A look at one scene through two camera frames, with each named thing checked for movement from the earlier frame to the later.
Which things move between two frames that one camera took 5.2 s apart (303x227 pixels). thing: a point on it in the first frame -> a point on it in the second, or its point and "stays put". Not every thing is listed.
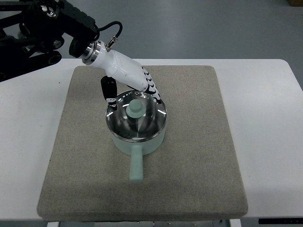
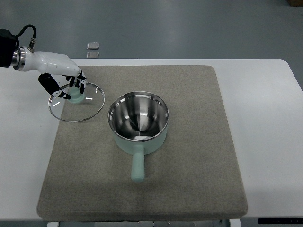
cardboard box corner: x=296 y=3 stays put
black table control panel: x=286 y=221 stays put
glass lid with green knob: x=139 y=117 -> x=81 y=107
